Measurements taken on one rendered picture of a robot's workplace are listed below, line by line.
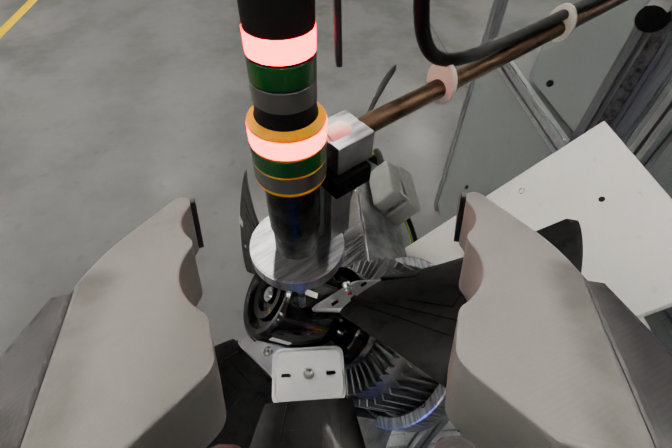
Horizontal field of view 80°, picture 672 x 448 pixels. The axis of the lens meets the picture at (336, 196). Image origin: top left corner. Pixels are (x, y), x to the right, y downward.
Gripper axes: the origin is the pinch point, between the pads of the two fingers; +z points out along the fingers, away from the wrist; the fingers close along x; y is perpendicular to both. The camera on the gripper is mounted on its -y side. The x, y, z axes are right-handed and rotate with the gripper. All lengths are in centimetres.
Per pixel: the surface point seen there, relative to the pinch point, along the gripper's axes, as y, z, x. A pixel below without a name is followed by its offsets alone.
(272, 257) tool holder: 11.6, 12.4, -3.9
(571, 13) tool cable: -3.2, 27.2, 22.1
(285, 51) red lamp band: -3.3, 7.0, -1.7
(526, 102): 29, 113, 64
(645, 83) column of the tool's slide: 10, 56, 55
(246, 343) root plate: 42, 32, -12
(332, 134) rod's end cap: 2.3, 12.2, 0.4
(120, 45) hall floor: 45, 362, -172
